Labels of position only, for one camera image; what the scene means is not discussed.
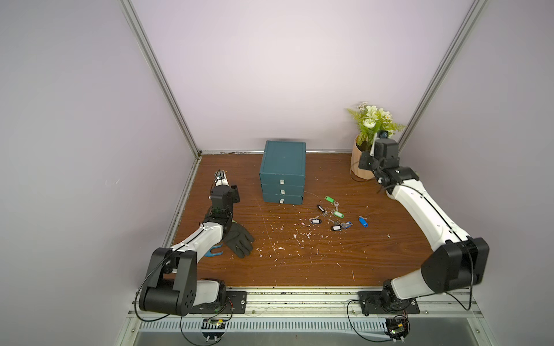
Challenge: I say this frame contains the teal three-drawer cabinet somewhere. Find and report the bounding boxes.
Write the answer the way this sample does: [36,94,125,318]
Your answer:
[259,141,307,206]

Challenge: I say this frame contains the keys with black tag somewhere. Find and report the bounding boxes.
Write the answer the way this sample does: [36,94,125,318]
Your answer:
[317,205,328,216]

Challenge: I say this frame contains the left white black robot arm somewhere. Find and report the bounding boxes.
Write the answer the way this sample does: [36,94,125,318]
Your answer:
[136,185,239,317]

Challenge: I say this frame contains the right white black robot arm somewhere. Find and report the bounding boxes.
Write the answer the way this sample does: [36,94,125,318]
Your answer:
[359,138,490,310]

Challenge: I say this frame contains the large white-flower potted plant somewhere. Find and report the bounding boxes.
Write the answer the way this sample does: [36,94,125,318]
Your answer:
[347,102,405,182]

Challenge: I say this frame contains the black green work glove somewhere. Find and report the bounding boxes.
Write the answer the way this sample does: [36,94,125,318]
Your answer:
[222,221,255,259]

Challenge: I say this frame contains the teal garden hand rake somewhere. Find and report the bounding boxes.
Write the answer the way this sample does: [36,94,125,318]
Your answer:
[204,244,223,257]

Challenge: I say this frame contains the left electronics board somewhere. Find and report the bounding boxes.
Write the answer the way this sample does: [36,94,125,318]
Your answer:
[201,318,228,344]

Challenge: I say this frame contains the electronics board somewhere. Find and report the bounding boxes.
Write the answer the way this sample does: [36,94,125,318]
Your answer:
[385,315,411,343]
[201,318,228,344]

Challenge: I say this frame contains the right electronics board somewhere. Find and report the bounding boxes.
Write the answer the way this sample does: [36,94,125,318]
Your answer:
[385,315,411,343]

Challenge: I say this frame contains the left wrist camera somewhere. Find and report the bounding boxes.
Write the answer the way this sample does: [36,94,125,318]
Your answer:
[214,170,229,186]

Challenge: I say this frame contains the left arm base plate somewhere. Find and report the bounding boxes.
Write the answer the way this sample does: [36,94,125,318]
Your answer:
[190,291,248,315]

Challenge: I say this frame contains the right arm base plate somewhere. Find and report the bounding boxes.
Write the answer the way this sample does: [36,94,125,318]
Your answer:
[358,291,421,316]

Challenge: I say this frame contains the aluminium front rail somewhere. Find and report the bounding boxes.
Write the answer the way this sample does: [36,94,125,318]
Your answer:
[127,287,483,319]

